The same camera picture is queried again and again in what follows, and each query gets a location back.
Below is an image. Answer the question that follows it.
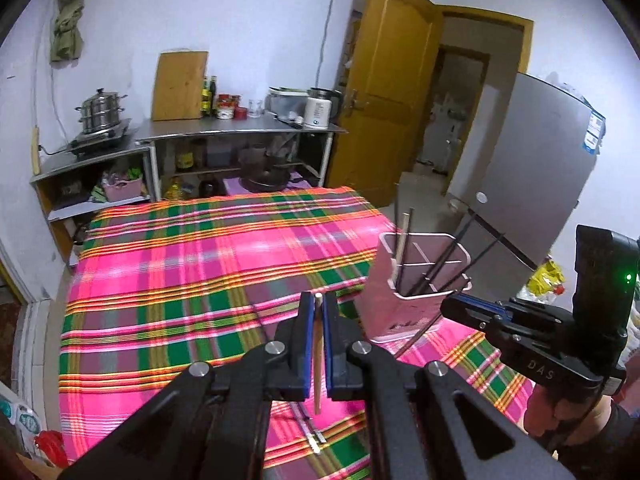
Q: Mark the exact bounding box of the light wooden chopstick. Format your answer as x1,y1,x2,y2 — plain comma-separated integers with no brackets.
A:
390,211,412,289
312,292,323,415

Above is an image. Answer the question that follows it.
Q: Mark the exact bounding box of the pink utensil holder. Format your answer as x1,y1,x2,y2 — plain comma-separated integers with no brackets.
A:
356,232,472,342

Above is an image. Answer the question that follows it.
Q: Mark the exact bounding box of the steel kitchen counter shelf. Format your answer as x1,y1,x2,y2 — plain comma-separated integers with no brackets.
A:
136,113,345,202

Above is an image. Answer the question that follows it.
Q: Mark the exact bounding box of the person's right hand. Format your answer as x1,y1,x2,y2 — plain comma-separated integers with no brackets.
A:
523,385,612,445

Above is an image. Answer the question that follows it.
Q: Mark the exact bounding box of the yellow plastic bag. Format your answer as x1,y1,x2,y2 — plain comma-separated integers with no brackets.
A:
525,256,565,302

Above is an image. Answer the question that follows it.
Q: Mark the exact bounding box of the pink green plaid tablecloth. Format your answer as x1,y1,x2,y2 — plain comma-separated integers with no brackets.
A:
56,185,535,480

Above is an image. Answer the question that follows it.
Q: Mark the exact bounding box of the silver refrigerator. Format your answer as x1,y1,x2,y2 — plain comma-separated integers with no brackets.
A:
462,74,606,300

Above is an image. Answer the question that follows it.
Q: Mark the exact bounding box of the black wok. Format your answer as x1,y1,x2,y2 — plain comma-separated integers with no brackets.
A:
240,162,292,193

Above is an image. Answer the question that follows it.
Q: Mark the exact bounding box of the pink basket on shelf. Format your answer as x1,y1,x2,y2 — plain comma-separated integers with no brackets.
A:
101,174,142,203

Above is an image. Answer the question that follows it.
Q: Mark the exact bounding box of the low wooden side shelf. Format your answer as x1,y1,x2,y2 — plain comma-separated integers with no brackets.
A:
30,141,156,269

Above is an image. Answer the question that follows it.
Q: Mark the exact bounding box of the white electric kettle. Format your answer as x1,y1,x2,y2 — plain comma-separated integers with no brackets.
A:
303,87,343,129

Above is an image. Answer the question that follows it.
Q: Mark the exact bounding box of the clear storage box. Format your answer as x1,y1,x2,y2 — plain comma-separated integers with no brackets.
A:
265,87,308,120

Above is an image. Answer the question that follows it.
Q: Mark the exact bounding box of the red lidded jar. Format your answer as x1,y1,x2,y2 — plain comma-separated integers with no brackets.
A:
216,93,241,120

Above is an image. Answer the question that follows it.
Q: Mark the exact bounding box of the dark oil bottle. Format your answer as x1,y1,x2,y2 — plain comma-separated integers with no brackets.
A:
207,75,217,117

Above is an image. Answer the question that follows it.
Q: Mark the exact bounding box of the wooden cutting board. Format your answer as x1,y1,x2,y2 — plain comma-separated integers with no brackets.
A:
151,51,208,122

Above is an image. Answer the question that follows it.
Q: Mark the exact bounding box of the black induction cooker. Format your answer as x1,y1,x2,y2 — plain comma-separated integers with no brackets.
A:
66,118,130,156

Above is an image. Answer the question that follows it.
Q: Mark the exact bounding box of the yellow wooden door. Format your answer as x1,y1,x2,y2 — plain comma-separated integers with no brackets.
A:
326,0,444,206

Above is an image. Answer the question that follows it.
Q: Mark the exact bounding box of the stainless steel steamer pot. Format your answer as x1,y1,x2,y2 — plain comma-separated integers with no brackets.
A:
76,88,127,134

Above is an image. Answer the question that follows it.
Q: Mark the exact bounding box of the green hanging cloth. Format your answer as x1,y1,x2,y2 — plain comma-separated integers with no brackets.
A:
50,0,85,63

